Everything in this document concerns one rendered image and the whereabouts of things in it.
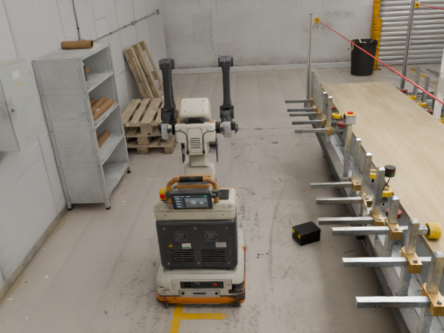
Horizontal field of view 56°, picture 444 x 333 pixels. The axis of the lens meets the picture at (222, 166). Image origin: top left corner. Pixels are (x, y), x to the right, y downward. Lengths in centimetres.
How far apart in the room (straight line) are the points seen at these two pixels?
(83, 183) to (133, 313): 170
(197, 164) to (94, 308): 130
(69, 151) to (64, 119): 33
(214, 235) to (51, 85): 216
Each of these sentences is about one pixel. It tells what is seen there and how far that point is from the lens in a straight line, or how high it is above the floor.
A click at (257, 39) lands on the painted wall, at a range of 1012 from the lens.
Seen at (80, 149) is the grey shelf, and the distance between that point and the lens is 427.
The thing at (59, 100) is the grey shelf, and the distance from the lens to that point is 416.
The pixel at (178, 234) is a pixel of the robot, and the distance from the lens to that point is 284.
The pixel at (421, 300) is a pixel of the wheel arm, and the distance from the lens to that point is 188.
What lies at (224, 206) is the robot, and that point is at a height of 80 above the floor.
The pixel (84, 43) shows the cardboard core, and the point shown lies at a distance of 450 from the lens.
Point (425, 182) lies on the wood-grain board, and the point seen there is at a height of 90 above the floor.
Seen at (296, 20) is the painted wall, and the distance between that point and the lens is 1013.
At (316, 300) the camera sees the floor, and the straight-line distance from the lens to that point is 320.
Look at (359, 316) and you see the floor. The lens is 314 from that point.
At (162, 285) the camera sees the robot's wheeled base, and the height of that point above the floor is 22.
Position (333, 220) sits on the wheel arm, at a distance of 245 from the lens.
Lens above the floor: 216
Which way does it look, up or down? 25 degrees down
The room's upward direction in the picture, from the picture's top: 3 degrees counter-clockwise
